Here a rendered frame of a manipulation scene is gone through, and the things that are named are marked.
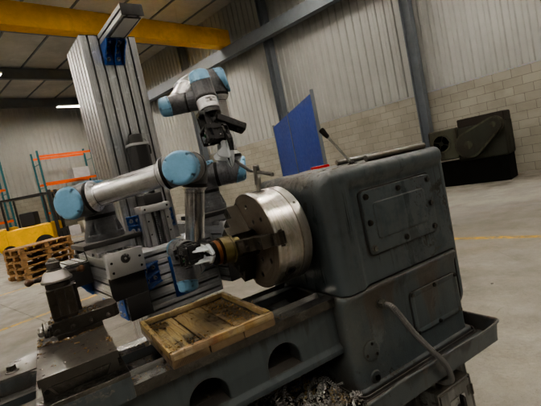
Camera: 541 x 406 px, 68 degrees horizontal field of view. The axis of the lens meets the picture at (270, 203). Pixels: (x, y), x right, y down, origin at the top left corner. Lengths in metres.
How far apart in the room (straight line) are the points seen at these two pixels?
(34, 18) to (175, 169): 11.23
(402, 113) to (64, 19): 9.44
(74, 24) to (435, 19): 9.47
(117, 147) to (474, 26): 10.42
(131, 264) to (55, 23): 11.30
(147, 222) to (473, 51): 10.42
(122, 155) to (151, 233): 0.38
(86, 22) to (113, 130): 11.11
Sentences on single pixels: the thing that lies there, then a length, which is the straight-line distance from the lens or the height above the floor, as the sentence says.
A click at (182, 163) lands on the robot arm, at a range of 1.39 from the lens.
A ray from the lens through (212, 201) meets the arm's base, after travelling 1.86.
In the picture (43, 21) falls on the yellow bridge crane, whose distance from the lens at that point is 12.54.
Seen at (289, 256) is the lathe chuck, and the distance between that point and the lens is 1.20.
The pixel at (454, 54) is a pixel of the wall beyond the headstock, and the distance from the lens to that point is 11.69.
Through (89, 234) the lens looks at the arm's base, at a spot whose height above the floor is 1.20.
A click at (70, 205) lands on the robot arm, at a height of 1.32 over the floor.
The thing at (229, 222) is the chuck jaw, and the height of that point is 1.15.
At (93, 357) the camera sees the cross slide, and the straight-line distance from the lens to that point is 1.03.
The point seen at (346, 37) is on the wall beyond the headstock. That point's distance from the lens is 13.10.
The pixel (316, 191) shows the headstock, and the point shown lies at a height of 1.20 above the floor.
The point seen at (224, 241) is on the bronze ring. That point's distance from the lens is 1.23.
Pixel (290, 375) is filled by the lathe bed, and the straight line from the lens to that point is 1.27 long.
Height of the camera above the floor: 1.30
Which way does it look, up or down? 5 degrees down
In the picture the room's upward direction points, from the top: 12 degrees counter-clockwise
